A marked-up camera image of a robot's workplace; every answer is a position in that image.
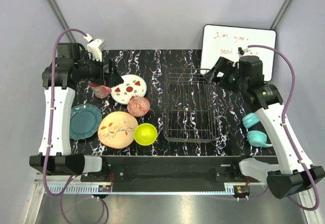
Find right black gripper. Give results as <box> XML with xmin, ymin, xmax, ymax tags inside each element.
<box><xmin>203</xmin><ymin>56</ymin><xmax>247</xmax><ymax>94</ymax></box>

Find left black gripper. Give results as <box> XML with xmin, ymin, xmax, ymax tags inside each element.
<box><xmin>75</xmin><ymin>53</ymin><xmax>124</xmax><ymax>87</ymax></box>

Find red patterned blue zigzag bowl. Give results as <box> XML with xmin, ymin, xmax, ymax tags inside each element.
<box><xmin>127</xmin><ymin>96</ymin><xmax>150</xmax><ymax>117</ymax></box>

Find black wire dish rack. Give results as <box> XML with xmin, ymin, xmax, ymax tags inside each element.
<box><xmin>163</xmin><ymin>68</ymin><xmax>218</xmax><ymax>143</ymax></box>

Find lime green bowl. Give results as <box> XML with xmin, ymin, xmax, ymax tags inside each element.
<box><xmin>134</xmin><ymin>123</ymin><xmax>158</xmax><ymax>146</ymax></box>

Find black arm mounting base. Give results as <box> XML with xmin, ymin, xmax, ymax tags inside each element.
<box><xmin>80</xmin><ymin>155</ymin><xmax>279</xmax><ymax>186</ymax></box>

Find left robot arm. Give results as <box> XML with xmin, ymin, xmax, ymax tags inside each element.
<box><xmin>29</xmin><ymin>39</ymin><xmax>123</xmax><ymax>181</ymax></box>

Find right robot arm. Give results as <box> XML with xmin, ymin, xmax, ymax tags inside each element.
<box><xmin>203</xmin><ymin>55</ymin><xmax>324</xmax><ymax>199</ymax></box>

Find pink mug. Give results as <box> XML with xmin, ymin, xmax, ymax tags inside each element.
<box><xmin>88</xmin><ymin>81</ymin><xmax>112</xmax><ymax>99</ymax></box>

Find white watermelon pattern plate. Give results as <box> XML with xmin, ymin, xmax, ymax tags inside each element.
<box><xmin>110</xmin><ymin>74</ymin><xmax>147</xmax><ymax>105</ymax></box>

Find white whiteboard with red writing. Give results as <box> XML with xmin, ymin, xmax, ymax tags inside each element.
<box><xmin>200</xmin><ymin>24</ymin><xmax>277</xmax><ymax>82</ymax></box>

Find black marble pattern mat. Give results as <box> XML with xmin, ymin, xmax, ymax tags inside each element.
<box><xmin>70</xmin><ymin>49</ymin><xmax>275</xmax><ymax>156</ymax></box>

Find teal scalloped plate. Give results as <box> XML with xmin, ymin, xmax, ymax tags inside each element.
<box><xmin>69</xmin><ymin>104</ymin><xmax>102</xmax><ymax>140</ymax></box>

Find orange bird plate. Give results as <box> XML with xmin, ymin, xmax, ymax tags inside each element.
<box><xmin>97</xmin><ymin>111</ymin><xmax>138</xmax><ymax>149</ymax></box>

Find teal headphones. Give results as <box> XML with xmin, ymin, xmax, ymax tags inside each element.
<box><xmin>242</xmin><ymin>113</ymin><xmax>273</xmax><ymax>148</ymax></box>

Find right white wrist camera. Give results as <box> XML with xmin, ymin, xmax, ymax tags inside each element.
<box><xmin>238</xmin><ymin>47</ymin><xmax>258</xmax><ymax>57</ymax></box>

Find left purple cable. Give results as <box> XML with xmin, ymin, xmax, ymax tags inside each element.
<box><xmin>42</xmin><ymin>28</ymin><xmax>109</xmax><ymax>224</ymax></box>

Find purple cable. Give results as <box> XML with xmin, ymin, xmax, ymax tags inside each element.
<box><xmin>247</xmin><ymin>45</ymin><xmax>320</xmax><ymax>211</ymax></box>
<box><xmin>42</xmin><ymin>28</ymin><xmax>109</xmax><ymax>224</ymax></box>

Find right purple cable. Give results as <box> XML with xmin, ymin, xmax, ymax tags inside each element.
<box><xmin>247</xmin><ymin>45</ymin><xmax>320</xmax><ymax>211</ymax></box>

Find grey slotted cable duct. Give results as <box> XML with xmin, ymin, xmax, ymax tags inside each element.
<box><xmin>48</xmin><ymin>183</ymin><xmax>250</xmax><ymax>196</ymax></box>

